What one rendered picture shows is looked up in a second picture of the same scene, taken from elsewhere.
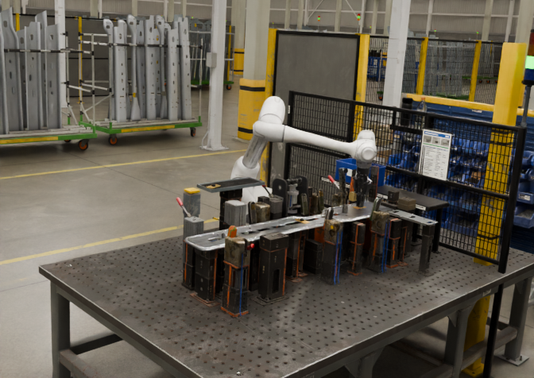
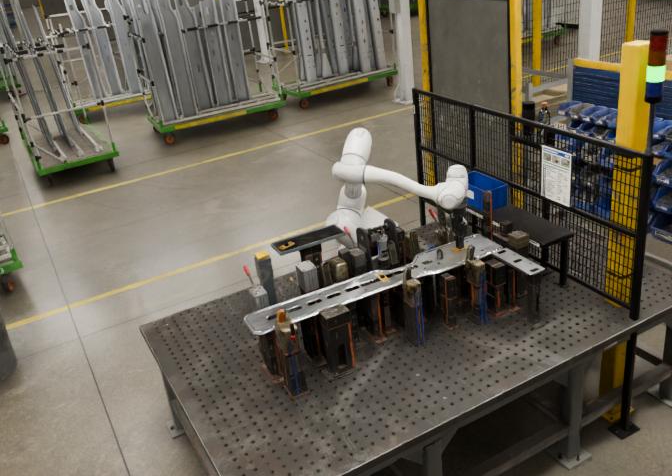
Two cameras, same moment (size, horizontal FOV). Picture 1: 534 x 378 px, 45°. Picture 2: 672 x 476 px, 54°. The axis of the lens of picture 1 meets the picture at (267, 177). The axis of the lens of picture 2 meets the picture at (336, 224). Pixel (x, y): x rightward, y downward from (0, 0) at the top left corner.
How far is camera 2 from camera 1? 1.21 m
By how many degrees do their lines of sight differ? 20
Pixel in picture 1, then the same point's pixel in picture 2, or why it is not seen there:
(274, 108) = (355, 145)
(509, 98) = (633, 115)
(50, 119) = (239, 91)
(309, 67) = (461, 35)
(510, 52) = (631, 56)
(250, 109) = not seen: hidden behind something
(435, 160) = (557, 183)
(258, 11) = not seen: outside the picture
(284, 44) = (434, 8)
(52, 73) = (234, 44)
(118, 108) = (307, 68)
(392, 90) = (588, 28)
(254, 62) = not seen: outside the picture
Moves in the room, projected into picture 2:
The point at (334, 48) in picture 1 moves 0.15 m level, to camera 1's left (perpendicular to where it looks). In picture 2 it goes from (485, 11) to (465, 13)
